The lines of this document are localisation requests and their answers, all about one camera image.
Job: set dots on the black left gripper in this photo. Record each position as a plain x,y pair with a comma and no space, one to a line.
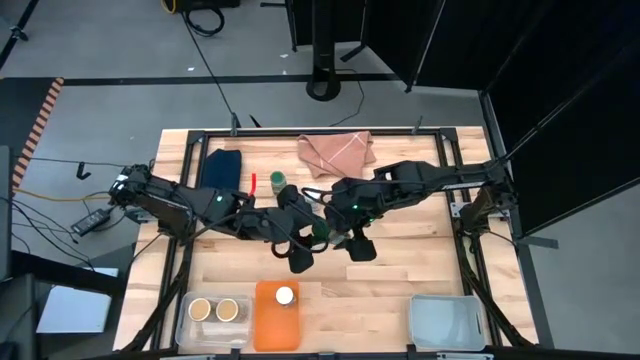
280,227

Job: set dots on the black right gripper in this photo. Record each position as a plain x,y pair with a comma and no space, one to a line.
350,222

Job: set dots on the green-lidded glass spice jar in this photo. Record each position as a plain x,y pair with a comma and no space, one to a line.
278,182
320,231

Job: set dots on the small white cup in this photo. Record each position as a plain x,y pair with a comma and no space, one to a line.
285,296

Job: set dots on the tan-lidded glass spice jar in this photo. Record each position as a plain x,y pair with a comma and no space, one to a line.
200,310
227,310

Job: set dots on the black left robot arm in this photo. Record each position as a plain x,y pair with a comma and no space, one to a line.
165,197

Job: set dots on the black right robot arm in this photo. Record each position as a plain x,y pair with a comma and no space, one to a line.
450,177

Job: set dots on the orange plastic bin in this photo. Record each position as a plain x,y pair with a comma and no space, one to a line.
277,327

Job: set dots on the red marker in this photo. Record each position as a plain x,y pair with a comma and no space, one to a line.
253,184

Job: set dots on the pink checked cloth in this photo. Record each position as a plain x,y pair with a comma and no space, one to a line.
337,152

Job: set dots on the navy blue cloth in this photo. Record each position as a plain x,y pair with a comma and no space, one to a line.
222,170

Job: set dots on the grey plastic bin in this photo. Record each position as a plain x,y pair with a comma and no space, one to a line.
447,322

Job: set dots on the clear plastic bin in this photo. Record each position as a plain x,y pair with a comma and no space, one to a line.
215,334

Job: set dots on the black floor stand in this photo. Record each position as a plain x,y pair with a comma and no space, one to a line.
323,45

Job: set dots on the black power adapter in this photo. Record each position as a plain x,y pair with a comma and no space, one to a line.
91,221

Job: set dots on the white flat board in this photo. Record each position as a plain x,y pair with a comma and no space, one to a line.
75,307

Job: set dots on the orange black hazard tape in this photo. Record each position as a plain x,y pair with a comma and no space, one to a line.
37,130

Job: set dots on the black metal table frame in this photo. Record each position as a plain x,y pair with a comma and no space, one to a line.
250,133

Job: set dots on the black desk frame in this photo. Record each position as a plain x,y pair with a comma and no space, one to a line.
55,276

